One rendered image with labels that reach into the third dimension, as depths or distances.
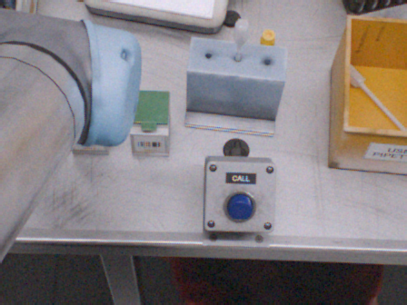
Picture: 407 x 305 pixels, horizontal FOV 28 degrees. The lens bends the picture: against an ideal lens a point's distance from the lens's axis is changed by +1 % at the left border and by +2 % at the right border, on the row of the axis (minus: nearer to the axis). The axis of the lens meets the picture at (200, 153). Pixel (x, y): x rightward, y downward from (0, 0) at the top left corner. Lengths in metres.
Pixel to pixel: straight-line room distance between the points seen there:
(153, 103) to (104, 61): 0.36
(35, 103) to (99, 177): 0.47
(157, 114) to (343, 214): 0.22
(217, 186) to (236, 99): 0.11
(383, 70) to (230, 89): 0.20
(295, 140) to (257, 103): 0.07
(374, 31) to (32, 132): 0.56
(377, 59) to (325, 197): 0.17
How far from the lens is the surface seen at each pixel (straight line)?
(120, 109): 0.48
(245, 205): 0.78
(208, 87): 0.84
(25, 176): 0.37
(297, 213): 0.87
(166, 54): 0.94
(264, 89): 0.83
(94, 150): 0.88
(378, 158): 0.86
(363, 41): 0.90
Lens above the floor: 1.68
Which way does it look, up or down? 66 degrees down
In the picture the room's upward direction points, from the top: 4 degrees clockwise
